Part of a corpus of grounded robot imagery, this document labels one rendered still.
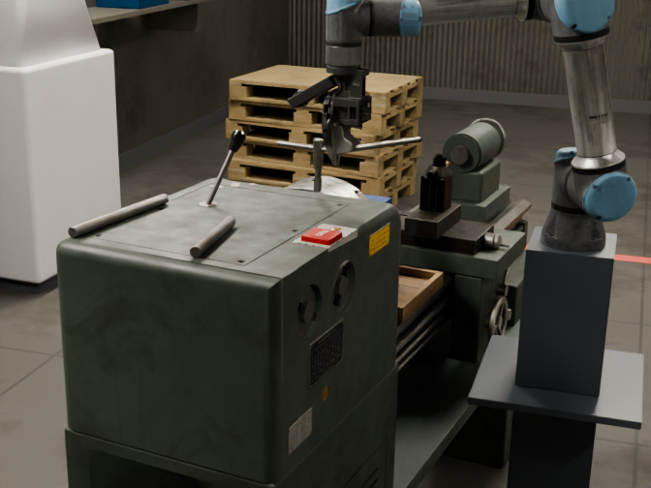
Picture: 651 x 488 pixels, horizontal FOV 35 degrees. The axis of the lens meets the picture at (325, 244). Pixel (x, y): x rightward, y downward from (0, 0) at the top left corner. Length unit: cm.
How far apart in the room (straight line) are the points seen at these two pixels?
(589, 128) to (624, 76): 807
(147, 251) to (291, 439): 43
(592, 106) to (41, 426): 250
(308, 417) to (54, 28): 356
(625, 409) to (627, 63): 796
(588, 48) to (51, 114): 338
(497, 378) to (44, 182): 306
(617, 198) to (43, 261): 345
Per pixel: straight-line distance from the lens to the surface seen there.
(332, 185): 244
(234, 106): 673
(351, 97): 215
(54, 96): 519
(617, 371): 274
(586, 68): 227
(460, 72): 1051
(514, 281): 350
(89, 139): 547
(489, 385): 258
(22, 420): 410
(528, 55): 1040
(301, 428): 196
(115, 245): 195
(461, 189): 350
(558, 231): 249
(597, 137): 231
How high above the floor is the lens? 186
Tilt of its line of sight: 18 degrees down
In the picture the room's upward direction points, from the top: 1 degrees clockwise
